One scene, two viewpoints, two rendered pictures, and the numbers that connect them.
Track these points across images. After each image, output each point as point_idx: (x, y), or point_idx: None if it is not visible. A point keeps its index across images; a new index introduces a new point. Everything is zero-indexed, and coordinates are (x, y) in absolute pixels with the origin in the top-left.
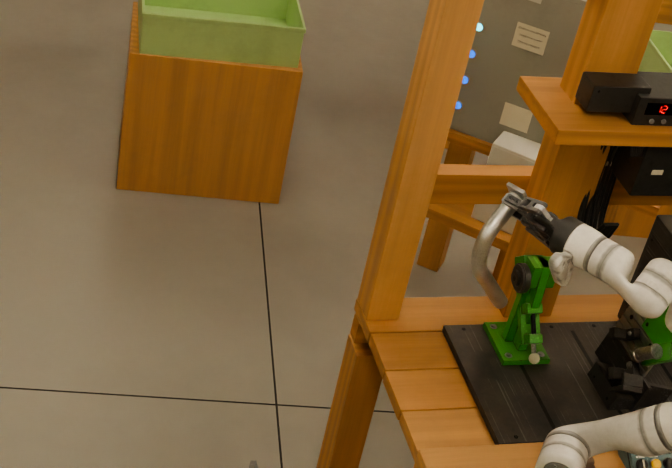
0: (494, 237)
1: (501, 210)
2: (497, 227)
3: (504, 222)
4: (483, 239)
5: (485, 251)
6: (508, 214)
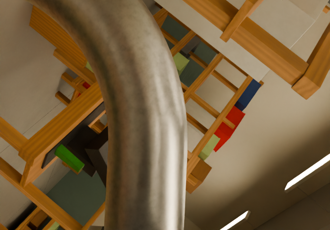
0: (133, 71)
1: (184, 198)
2: (167, 118)
3: (150, 167)
4: (160, 30)
5: None
6: (163, 213)
